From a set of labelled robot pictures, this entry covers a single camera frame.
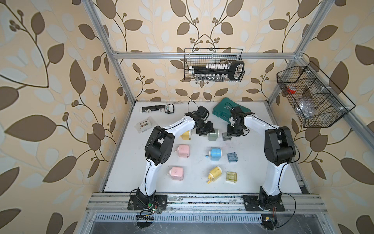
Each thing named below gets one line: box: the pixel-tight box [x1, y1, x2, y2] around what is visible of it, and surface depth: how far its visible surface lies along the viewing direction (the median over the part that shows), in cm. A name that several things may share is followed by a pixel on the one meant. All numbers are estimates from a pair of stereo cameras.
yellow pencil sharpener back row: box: [179, 130, 192, 141], surface depth 98 cm
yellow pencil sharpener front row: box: [206, 165, 223, 184], surface depth 79 cm
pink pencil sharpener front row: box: [167, 166, 185, 181], surface depth 79 cm
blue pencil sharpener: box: [205, 148, 223, 161], surface depth 86 cm
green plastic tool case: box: [212, 97, 251, 124], surface depth 111 cm
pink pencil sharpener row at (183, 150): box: [174, 144, 190, 158], surface depth 88 cm
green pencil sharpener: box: [206, 128, 220, 141], surface depth 96 cm
